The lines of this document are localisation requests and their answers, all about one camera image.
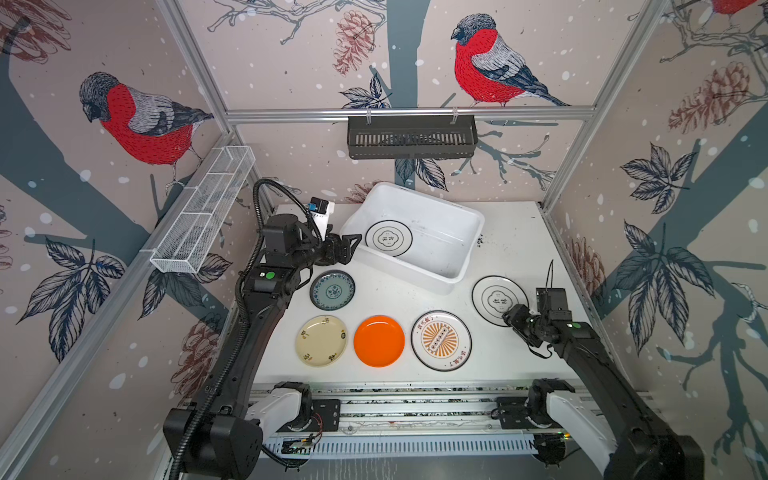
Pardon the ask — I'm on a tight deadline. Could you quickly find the white plate green rim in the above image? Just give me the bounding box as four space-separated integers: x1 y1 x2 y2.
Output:
365 220 413 257
472 275 530 328

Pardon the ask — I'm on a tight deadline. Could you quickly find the green blue floral plate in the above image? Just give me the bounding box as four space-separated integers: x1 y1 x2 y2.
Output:
309 270 356 311

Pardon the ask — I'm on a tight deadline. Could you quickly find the white plate orange sunburst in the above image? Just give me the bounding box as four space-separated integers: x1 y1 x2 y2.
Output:
410 310 472 372

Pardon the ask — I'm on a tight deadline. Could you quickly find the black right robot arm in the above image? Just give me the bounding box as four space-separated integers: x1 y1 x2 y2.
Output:
503 287 705 479

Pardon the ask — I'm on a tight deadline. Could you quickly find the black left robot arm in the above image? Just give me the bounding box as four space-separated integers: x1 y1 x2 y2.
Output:
163 179 362 479

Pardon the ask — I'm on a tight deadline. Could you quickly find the white plastic bin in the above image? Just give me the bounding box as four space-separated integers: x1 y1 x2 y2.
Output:
341 183 485 295

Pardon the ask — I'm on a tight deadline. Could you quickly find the cream yellow plate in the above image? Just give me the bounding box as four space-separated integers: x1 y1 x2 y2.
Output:
295 315 348 368

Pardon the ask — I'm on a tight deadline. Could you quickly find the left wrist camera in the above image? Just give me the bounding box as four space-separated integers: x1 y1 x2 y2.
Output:
308 197 335 240

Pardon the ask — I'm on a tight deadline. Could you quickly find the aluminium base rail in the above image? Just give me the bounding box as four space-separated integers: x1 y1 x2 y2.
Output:
173 380 667 460

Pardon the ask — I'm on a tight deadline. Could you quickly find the black hanging wire basket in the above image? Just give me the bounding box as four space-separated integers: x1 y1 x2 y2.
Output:
347 115 478 160

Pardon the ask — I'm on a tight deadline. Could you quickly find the white wire mesh shelf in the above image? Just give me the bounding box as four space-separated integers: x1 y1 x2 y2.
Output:
150 145 255 274

